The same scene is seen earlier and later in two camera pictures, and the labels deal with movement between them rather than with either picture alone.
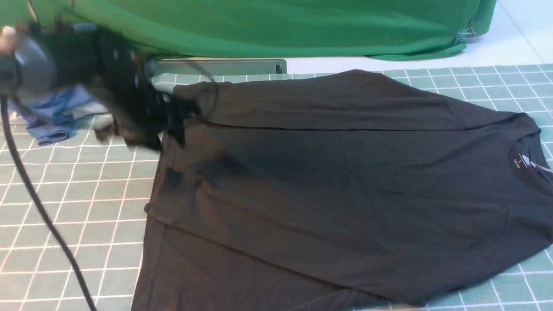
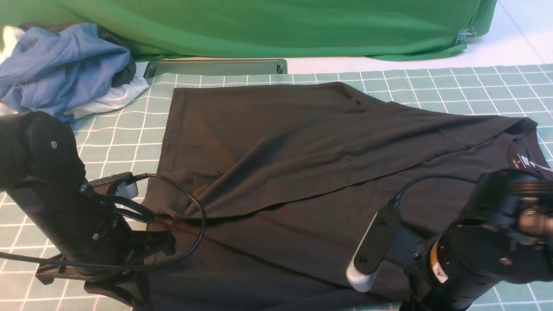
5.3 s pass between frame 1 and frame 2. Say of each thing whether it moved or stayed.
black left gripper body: moved
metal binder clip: stayed
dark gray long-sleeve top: stayed
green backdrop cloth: stayed
